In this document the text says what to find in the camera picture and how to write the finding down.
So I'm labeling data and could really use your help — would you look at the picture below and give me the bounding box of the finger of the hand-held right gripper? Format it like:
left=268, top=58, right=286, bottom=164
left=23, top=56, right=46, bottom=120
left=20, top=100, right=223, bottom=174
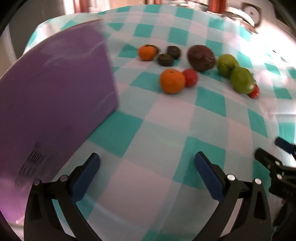
left=274, top=137, right=296, bottom=161
left=254, top=148, right=284, bottom=184

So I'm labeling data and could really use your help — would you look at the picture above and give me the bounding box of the silver metal cookware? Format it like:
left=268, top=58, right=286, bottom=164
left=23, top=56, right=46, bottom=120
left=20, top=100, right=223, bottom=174
left=207, top=0, right=263, bottom=35

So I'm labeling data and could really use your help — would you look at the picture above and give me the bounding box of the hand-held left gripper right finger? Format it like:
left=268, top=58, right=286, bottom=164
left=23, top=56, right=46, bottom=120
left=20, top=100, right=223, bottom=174
left=194, top=151, right=274, bottom=241

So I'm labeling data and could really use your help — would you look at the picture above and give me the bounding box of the teal white checkered tablecloth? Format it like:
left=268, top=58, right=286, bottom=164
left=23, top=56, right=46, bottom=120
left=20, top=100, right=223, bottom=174
left=24, top=4, right=296, bottom=241

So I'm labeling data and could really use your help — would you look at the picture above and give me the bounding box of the orange mandarin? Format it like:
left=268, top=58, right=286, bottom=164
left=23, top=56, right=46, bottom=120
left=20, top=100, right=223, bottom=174
left=160, top=69, right=186, bottom=94
left=138, top=44, right=157, bottom=61

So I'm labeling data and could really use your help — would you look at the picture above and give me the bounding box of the red tomato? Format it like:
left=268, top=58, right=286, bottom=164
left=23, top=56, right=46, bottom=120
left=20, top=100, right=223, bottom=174
left=248, top=84, right=260, bottom=99
left=183, top=69, right=199, bottom=88

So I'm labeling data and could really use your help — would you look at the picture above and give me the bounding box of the dark brown round fruit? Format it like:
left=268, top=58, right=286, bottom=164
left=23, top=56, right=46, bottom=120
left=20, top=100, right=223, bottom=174
left=157, top=53, right=175, bottom=67
left=167, top=46, right=181, bottom=59

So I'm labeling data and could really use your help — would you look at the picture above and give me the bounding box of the green apple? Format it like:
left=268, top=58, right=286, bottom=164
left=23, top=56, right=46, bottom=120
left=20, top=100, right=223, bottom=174
left=217, top=54, right=240, bottom=77
left=230, top=67, right=255, bottom=94

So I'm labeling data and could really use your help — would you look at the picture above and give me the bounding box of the large reddish brown fruit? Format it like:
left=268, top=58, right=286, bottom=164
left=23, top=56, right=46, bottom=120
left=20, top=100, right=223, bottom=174
left=187, top=45, right=216, bottom=72

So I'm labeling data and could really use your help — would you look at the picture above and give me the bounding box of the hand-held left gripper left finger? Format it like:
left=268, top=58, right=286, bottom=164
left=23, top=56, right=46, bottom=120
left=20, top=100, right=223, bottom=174
left=24, top=152, right=102, bottom=241

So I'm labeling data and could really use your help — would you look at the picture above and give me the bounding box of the purple fabric storage box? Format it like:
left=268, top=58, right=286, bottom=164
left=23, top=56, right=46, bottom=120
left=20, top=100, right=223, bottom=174
left=0, top=19, right=120, bottom=229

